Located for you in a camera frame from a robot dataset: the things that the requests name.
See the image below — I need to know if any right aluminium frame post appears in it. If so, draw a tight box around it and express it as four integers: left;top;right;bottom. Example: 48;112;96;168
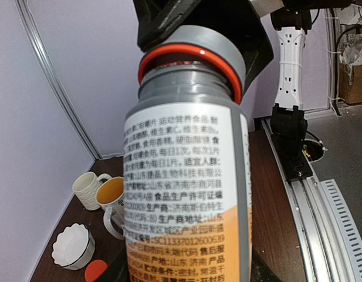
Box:
15;0;103;160

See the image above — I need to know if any aluminium front rail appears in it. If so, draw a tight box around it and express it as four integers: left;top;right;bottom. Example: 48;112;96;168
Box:
258;116;362;282

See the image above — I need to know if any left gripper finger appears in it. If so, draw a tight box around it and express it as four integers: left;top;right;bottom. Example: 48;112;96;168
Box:
251;250;282;282

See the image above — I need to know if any cream ribbed mug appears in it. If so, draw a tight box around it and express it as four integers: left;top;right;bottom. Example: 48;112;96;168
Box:
72;172;112;211

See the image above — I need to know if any cardboard box background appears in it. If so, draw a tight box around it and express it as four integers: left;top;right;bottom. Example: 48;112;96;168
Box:
339;63;362;105

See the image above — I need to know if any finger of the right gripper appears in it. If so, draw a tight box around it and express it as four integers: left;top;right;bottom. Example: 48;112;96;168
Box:
198;0;273;91
133;0;201;52

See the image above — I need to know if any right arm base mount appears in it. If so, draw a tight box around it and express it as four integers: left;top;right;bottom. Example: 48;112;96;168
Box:
271;134;313;183

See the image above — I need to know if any right circuit board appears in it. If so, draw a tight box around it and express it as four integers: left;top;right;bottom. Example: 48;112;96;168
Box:
303;139;328;162

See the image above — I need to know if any orange pill bottle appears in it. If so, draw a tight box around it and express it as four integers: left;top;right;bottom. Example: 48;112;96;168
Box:
84;260;108;282

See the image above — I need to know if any white fluted bowl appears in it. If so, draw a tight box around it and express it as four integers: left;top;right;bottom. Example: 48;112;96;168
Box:
51;223;96;271

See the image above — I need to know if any amber bottle grey cap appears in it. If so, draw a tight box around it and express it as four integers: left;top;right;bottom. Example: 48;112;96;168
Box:
124;25;252;281

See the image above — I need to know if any yellow inside patterned mug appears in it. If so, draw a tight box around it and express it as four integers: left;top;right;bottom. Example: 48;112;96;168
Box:
96;177;124;240

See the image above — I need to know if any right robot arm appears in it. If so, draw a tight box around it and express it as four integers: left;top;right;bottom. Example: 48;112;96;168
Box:
134;1;350;182

